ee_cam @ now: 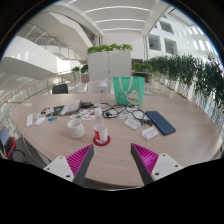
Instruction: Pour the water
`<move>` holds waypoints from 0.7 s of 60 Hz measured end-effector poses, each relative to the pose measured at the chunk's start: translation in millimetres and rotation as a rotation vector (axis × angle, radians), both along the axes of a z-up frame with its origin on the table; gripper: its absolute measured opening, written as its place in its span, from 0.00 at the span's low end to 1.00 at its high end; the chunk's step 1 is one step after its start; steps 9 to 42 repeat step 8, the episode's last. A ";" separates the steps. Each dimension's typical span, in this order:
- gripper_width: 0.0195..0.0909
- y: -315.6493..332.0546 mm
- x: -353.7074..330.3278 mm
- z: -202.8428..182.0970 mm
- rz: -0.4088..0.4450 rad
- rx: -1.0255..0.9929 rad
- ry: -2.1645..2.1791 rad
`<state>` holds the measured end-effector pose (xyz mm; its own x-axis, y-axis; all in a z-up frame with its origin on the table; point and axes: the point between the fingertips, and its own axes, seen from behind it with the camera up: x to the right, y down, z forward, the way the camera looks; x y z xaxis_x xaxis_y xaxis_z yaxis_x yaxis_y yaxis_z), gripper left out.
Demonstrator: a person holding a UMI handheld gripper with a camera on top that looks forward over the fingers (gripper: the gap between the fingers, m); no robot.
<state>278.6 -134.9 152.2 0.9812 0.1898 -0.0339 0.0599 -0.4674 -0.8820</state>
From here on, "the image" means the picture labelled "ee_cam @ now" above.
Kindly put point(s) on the white power strip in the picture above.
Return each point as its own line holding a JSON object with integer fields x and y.
{"x": 30, "y": 120}

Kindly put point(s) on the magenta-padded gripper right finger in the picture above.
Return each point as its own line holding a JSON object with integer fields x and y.
{"x": 166, "y": 166}

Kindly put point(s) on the colourful sticker sheet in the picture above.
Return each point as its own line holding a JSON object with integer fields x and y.
{"x": 83, "y": 116}

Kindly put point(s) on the small teal marker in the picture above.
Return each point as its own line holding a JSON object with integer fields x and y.
{"x": 52, "y": 118}

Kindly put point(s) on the small black device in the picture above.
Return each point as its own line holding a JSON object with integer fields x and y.
{"x": 87, "y": 104}

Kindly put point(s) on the black chair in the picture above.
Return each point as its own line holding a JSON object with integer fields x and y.
{"x": 60, "y": 89}

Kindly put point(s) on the white printed card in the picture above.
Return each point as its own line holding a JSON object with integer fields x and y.
{"x": 132, "y": 123}

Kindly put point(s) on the clear white-lidded tumbler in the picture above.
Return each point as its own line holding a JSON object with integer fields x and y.
{"x": 103, "y": 93}

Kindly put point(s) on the white plant-topped cabinet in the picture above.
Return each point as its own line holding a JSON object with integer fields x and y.
{"x": 108, "y": 66}

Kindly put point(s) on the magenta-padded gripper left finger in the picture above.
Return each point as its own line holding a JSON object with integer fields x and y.
{"x": 58, "y": 168}

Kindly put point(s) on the flat round red coaster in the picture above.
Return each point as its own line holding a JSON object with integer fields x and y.
{"x": 106, "y": 142}

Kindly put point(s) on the white computer mouse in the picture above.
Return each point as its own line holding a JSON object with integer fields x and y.
{"x": 40, "y": 121}

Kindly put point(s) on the green cat-print tote bag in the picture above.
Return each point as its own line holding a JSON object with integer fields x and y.
{"x": 128, "y": 90}

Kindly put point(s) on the row of green hedge plants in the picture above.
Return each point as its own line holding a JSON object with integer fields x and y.
{"x": 196, "y": 75}

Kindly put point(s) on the open white booklet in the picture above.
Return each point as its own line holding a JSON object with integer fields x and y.
{"x": 71, "y": 107}

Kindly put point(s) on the wooden planter with plants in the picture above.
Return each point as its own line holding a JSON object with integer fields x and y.
{"x": 141, "y": 68}

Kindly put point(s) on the white grid-pattern mug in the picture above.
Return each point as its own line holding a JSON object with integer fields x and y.
{"x": 76, "y": 129}

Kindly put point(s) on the clear red-labelled water bottle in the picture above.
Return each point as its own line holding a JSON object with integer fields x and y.
{"x": 100, "y": 131}

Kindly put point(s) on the white chair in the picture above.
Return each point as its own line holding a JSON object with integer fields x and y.
{"x": 93, "y": 87}

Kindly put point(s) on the red office chair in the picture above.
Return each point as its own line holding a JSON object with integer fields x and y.
{"x": 11, "y": 146}

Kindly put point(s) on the potted green plants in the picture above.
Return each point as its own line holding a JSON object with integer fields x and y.
{"x": 80, "y": 70}

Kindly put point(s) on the ceiling light strips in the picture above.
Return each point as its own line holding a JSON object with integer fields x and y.
{"x": 116, "y": 18}

